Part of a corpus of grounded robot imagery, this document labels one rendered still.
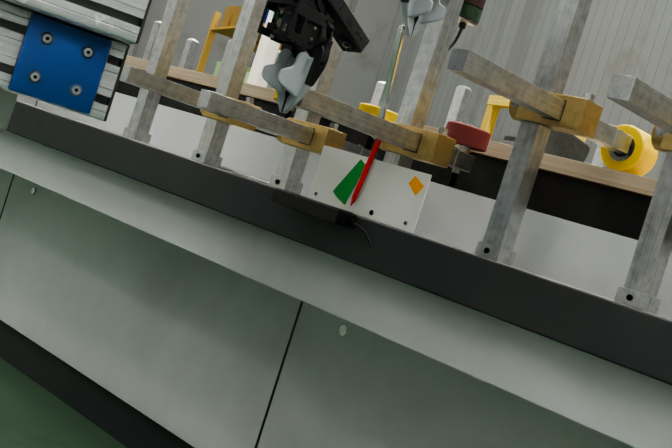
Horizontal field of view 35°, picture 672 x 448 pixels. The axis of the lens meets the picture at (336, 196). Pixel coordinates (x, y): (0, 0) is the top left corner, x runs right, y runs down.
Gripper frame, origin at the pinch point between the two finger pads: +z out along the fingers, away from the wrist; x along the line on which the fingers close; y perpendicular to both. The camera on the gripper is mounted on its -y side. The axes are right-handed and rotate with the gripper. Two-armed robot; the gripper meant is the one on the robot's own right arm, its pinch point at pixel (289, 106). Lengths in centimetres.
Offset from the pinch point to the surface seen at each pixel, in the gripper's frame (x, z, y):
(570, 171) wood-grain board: 18, -5, -49
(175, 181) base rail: -56, 18, -27
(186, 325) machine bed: -68, 50, -51
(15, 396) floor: -109, 83, -40
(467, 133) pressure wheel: 2.5, -6.4, -39.0
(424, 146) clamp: 2.9, -1.5, -28.7
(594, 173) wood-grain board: 22, -6, -49
